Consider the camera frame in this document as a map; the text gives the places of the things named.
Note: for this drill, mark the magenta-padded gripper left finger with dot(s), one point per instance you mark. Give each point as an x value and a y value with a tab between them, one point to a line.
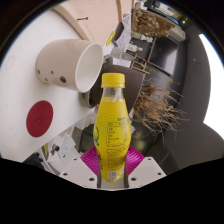
78	173

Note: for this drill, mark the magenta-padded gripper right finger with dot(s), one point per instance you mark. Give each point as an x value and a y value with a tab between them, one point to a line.
146	173

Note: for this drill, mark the yellow drink bottle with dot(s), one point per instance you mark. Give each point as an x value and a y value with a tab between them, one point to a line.
112	133

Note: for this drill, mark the stack of papers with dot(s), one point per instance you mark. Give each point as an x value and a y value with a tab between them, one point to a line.
61	146

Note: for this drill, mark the dried plant in grey pot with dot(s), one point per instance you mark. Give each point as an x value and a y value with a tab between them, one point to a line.
156	110

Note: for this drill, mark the flat round red coaster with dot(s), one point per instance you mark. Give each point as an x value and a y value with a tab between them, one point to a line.
39	119

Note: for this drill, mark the grey plant saucer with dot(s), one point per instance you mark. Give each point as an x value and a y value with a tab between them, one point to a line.
86	99

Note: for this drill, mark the wooden easel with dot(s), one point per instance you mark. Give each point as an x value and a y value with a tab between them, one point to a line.
140	63

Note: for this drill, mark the long ceiling light panel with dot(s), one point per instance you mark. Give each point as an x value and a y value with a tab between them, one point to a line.
215	86

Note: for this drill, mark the cream dotted cup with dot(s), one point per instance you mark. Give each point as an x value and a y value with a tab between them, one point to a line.
60	61

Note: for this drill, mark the small yellow marker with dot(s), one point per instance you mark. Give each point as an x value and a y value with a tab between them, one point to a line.
110	38

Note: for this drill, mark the printed newspaper sheet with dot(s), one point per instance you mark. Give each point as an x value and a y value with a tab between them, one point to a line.
124	33

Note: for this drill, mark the brown relief sculpture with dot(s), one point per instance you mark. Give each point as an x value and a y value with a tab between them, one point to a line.
150	21

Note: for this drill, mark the black wall screen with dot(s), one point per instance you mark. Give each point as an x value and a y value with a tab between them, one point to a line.
166	55

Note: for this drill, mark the wooden canvas stretcher frame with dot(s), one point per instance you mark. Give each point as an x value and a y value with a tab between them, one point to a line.
100	16

